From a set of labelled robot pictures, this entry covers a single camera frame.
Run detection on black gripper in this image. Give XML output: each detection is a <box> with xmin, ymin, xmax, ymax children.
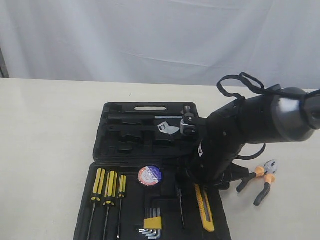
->
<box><xmin>176</xmin><ymin>139</ymin><xmax>250</xmax><ymax>190</ymax></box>

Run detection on yellow black utility knife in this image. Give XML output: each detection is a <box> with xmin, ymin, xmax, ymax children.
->
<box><xmin>194</xmin><ymin>184</ymin><xmax>215</xmax><ymax>232</ymax></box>

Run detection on orange black pliers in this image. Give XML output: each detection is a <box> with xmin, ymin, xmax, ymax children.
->
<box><xmin>235</xmin><ymin>158</ymin><xmax>278</xmax><ymax>206</ymax></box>

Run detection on black electrical tape roll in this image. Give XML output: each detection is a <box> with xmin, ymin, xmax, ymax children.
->
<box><xmin>137</xmin><ymin>165</ymin><xmax>163</xmax><ymax>187</ymax></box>

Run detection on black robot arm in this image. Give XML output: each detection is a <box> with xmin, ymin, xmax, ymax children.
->
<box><xmin>184</xmin><ymin>87</ymin><xmax>320</xmax><ymax>186</ymax></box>

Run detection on black plastic tool case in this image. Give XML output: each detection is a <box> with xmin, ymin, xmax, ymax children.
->
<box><xmin>73</xmin><ymin>102</ymin><xmax>231</xmax><ymax>240</ymax></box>

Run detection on voltage tester screwdriver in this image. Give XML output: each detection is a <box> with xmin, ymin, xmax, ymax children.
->
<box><xmin>177</xmin><ymin>187</ymin><xmax>186</xmax><ymax>230</ymax></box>

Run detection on hex key set yellow holder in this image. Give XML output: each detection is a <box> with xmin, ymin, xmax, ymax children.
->
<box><xmin>138</xmin><ymin>207</ymin><xmax>163</xmax><ymax>240</ymax></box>

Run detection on small yellow black screwdriver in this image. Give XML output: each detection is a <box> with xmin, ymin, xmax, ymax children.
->
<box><xmin>116</xmin><ymin>174</ymin><xmax>127</xmax><ymax>240</ymax></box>

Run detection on middle yellow black screwdriver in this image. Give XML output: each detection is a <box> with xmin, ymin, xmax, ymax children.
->
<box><xmin>102</xmin><ymin>170</ymin><xmax>118</xmax><ymax>240</ymax></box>

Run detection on large yellow black screwdriver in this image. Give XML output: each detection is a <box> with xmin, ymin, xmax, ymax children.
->
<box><xmin>86</xmin><ymin>168</ymin><xmax>106</xmax><ymax>240</ymax></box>

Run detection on white backdrop cloth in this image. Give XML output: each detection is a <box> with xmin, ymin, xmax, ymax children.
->
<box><xmin>0</xmin><ymin>0</ymin><xmax>320</xmax><ymax>89</ymax></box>

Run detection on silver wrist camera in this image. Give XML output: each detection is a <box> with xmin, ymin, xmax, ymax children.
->
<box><xmin>180</xmin><ymin>112</ymin><xmax>206</xmax><ymax>136</ymax></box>

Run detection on adjustable wrench black handle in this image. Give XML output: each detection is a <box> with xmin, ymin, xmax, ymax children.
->
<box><xmin>106</xmin><ymin>121</ymin><xmax>181</xmax><ymax>135</ymax></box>

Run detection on claw hammer black handle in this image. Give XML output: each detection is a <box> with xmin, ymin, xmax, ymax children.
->
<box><xmin>106</xmin><ymin>105</ymin><xmax>196</xmax><ymax>121</ymax></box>

